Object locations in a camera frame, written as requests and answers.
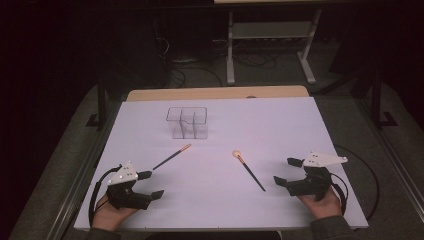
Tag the wooden table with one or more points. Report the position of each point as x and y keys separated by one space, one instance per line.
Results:
x=216 y=92

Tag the white desk frame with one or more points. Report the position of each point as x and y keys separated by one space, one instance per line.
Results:
x=230 y=66

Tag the round-head makeup brush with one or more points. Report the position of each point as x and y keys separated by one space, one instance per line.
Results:
x=250 y=171

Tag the metal rail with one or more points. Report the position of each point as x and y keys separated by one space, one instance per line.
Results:
x=71 y=203
x=396 y=160

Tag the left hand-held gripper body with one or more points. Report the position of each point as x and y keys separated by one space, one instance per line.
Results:
x=125 y=196

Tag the slim makeup brush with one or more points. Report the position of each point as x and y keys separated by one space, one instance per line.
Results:
x=173 y=156

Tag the black metal stand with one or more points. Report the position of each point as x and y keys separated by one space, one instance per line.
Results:
x=376 y=100
x=101 y=103

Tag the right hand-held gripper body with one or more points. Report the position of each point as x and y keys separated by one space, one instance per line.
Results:
x=311 y=183

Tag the person's left hand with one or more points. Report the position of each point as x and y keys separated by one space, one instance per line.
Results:
x=108 y=216

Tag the clear plastic organizer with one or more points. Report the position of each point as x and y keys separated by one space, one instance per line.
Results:
x=186 y=131

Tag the person's right hand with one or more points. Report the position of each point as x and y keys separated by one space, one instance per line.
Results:
x=321 y=206

